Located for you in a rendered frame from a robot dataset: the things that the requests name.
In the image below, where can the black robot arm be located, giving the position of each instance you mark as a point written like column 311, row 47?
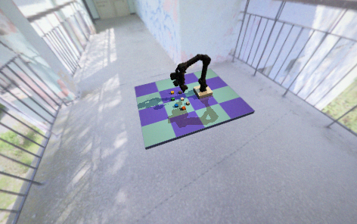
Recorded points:
column 182, row 67

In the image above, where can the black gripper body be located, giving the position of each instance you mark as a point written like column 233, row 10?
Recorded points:
column 183, row 87

